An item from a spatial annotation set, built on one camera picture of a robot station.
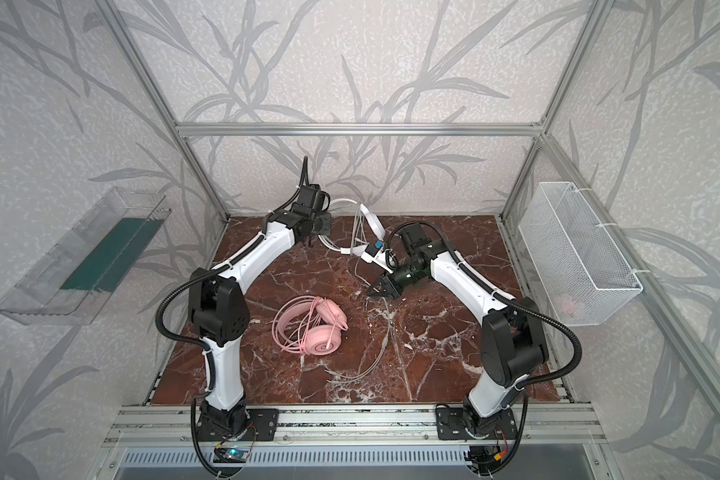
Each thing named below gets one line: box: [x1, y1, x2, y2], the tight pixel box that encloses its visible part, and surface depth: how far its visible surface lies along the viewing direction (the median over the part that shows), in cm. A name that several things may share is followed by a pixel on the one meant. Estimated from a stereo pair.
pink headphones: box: [271, 296, 349, 356], surface depth 86 cm
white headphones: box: [318, 198, 391, 269], surface depth 75 cm
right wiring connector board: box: [464, 445, 507, 475], surface depth 71 cm
